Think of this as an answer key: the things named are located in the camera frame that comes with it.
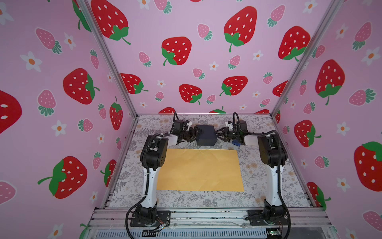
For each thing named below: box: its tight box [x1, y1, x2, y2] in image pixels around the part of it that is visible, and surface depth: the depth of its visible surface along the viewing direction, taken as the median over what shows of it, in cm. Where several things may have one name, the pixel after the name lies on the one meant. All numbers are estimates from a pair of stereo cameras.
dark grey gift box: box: [195, 124, 218, 146], surface depth 102 cm
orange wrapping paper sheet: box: [156, 148, 245, 192], surface depth 92 cm
